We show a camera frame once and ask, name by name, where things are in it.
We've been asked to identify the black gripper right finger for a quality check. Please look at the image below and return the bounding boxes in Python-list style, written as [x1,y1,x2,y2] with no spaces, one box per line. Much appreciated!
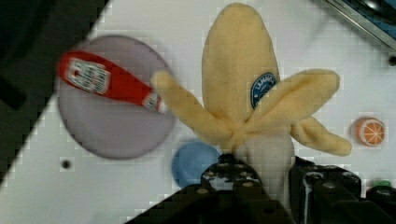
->
[289,158,395,224]

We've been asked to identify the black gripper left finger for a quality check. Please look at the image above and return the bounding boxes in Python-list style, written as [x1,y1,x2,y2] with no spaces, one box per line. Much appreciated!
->
[174,153,297,224]

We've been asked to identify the plush peeled banana toy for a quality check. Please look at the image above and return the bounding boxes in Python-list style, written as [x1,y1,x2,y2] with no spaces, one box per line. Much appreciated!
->
[151,3,351,204]

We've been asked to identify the black and steel toaster oven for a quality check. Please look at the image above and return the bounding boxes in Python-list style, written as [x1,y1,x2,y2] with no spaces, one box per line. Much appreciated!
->
[322,0,396,55]

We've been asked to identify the blue small bowl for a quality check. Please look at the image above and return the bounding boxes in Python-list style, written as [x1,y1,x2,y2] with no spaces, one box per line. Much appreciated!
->
[172,141,221,188]

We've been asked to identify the orange slice toy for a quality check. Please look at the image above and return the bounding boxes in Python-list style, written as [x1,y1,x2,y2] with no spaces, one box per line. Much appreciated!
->
[356,118,386,147]

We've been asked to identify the grey round plate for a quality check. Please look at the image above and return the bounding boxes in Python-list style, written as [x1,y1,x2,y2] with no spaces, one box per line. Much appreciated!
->
[56,35,176,160]

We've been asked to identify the red ketchup bottle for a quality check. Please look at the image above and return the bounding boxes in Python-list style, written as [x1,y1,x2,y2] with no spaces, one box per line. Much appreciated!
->
[58,50,167,113]

